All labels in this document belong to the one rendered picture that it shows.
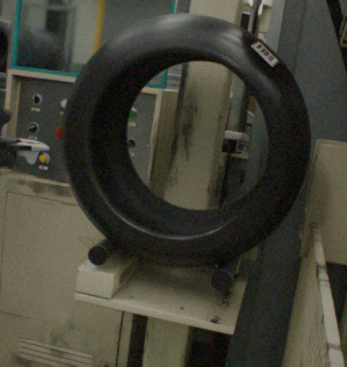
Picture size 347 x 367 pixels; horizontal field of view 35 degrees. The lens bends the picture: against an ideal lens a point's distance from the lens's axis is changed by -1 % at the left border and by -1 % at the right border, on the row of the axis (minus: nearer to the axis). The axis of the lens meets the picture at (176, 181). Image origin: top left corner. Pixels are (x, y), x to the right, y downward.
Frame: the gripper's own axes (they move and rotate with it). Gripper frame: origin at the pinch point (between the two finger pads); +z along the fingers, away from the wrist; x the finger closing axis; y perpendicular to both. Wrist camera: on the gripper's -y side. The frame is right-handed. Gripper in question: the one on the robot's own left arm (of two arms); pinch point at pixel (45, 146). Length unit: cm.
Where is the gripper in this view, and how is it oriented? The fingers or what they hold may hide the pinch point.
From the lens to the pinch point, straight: 167.8
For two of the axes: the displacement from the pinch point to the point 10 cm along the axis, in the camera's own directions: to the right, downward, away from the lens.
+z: 9.8, 1.0, 1.9
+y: -1.6, 9.4, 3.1
